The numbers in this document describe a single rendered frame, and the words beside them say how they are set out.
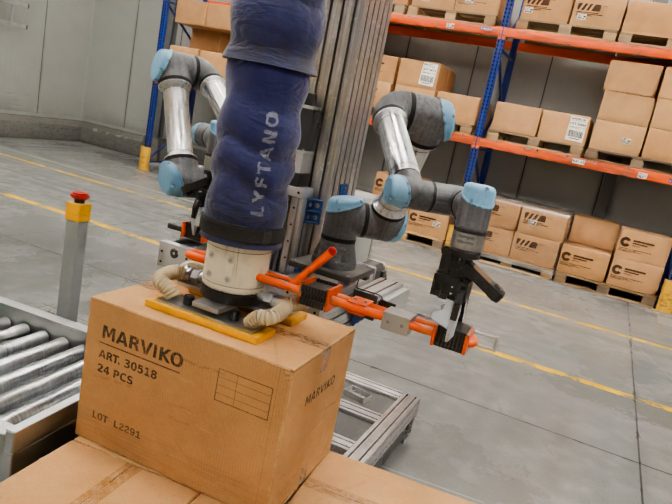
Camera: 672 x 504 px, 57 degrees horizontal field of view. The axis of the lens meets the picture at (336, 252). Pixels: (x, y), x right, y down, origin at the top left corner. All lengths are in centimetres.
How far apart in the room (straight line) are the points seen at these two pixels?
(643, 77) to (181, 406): 755
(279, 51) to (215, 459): 99
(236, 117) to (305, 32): 26
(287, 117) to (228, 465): 86
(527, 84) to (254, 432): 878
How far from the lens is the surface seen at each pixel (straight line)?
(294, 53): 154
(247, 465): 160
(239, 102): 155
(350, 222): 200
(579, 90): 985
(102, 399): 180
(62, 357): 235
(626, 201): 978
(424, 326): 149
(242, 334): 155
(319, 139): 223
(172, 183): 216
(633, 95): 853
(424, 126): 180
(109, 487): 171
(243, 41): 156
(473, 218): 142
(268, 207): 157
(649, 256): 854
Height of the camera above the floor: 152
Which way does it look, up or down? 12 degrees down
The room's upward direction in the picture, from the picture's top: 11 degrees clockwise
